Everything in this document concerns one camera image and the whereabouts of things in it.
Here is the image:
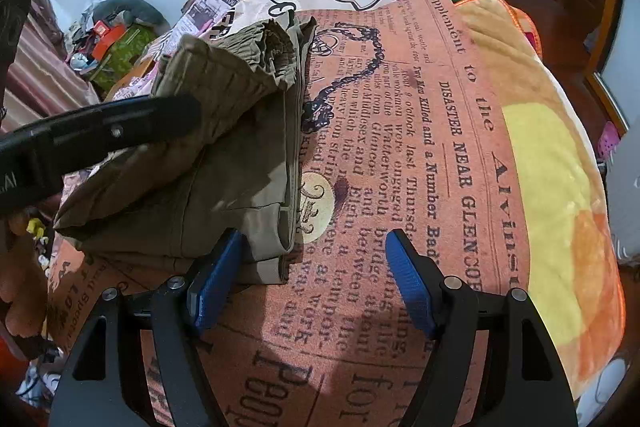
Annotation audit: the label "khaki pants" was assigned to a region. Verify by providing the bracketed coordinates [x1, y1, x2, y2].
[52, 14, 318, 285]

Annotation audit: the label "white shoes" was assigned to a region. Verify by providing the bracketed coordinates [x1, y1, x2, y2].
[15, 357, 66, 408]

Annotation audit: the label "striped red curtain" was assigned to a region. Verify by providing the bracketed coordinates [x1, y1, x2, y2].
[0, 0, 101, 132]

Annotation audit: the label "white object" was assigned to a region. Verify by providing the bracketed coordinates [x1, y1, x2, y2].
[575, 357, 628, 418]

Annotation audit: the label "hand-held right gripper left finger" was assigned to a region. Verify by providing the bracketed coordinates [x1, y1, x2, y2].
[48, 227, 251, 427]

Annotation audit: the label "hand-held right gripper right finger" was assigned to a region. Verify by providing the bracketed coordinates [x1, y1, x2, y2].
[385, 228, 581, 427]

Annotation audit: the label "pile of clothes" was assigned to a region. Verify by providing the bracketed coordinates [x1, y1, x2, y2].
[65, 0, 118, 42]

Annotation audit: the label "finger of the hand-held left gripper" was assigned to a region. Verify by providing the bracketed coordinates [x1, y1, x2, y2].
[50, 94, 203, 176]

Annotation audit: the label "newspaper print blanket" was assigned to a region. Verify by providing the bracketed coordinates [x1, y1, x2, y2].
[47, 0, 533, 427]

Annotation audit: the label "grey plush pillow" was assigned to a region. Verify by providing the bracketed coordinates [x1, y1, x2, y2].
[92, 0, 171, 28]

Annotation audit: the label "green patterned bag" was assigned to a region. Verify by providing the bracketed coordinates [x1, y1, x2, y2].
[90, 24, 158, 90]

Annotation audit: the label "orange box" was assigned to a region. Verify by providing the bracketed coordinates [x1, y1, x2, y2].
[90, 21, 128, 60]

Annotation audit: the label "heart print wardrobe door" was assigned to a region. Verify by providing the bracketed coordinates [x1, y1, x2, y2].
[585, 0, 640, 135]

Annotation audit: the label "yellow orange fleece blanket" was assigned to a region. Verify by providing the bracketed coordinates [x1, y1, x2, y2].
[425, 0, 626, 400]

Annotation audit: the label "person's left hand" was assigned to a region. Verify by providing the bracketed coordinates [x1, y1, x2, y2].
[0, 208, 51, 340]

